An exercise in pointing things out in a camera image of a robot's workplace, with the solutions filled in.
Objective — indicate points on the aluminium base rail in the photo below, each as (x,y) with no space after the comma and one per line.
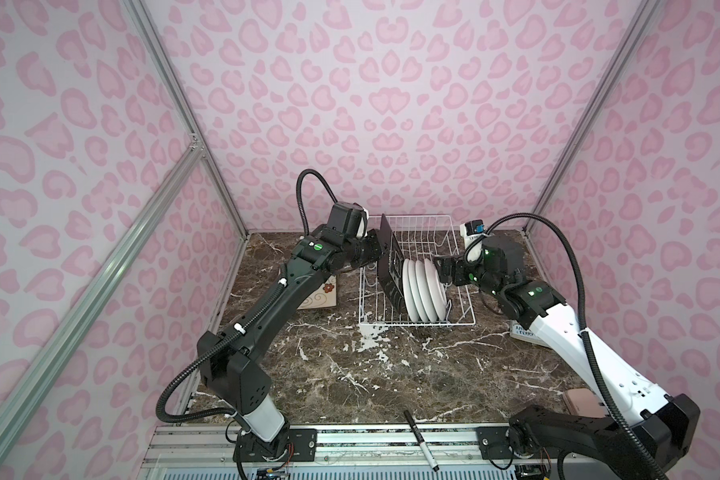
(372,451)

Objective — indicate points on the white wire dish rack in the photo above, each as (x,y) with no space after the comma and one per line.
(420,237)

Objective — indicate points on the floral square plate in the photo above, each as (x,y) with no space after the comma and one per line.
(324,297)

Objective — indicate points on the black marker pen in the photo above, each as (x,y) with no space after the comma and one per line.
(421,441)

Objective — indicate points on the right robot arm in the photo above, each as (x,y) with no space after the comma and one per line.
(645,431)

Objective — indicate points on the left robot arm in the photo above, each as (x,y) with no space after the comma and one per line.
(232,359)

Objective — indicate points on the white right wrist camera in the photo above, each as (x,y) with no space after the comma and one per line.
(472,233)

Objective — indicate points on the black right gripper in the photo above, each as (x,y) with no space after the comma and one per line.
(458,262)

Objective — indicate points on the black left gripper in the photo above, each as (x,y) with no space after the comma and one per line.
(377,249)

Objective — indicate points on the The 143-Storey Treehouse book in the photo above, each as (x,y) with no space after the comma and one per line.
(519,333)

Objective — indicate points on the white round plate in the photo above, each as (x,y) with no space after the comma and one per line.
(426,262)
(424,293)
(437,291)
(408,293)

